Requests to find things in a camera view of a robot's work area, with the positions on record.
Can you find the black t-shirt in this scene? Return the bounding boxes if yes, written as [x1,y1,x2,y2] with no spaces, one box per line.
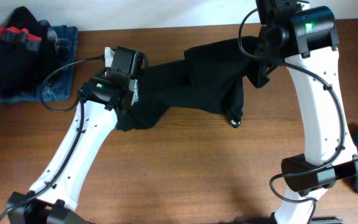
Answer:
[116,39,270,131]

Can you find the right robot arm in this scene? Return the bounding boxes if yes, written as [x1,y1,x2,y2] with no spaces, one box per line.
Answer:
[257,1,358,223]

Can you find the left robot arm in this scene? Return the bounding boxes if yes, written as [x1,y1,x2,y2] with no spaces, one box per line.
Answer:
[0,46,149,223]

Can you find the folded blue denim jeans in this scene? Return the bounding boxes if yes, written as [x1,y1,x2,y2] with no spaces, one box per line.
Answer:
[0,20,78,105]

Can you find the black garment with red trim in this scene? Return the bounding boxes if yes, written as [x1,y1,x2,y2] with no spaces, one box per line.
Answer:
[0,6,59,97]

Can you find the right black cable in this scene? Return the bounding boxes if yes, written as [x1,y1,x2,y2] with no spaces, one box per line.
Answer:
[237,7,347,224]

